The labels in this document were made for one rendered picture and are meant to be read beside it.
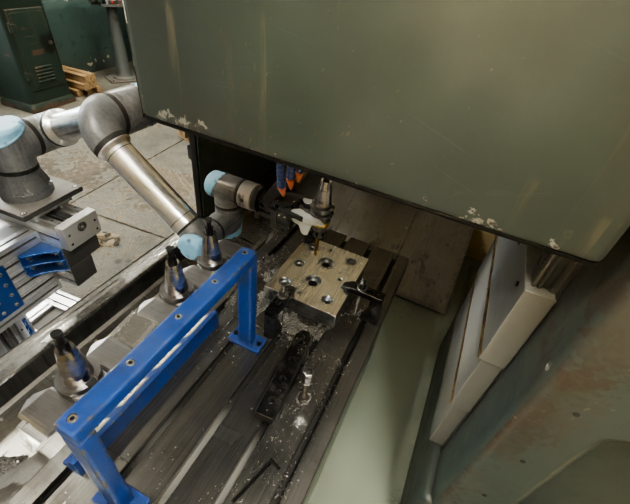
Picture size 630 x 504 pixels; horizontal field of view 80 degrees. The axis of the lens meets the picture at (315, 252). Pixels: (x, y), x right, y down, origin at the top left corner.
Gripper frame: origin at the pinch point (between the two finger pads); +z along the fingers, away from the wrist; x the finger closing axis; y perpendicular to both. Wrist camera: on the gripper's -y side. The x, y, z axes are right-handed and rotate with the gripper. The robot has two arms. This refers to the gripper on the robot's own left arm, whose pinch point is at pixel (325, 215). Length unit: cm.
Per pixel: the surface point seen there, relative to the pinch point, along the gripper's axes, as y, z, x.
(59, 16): 51, -488, -287
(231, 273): 2.5, -9.1, 27.6
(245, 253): 2.5, -10.2, 20.6
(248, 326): 26.4, -9.0, 21.5
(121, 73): 114, -438, -320
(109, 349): 4, -16, 53
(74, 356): -3, -14, 58
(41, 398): 4, -18, 63
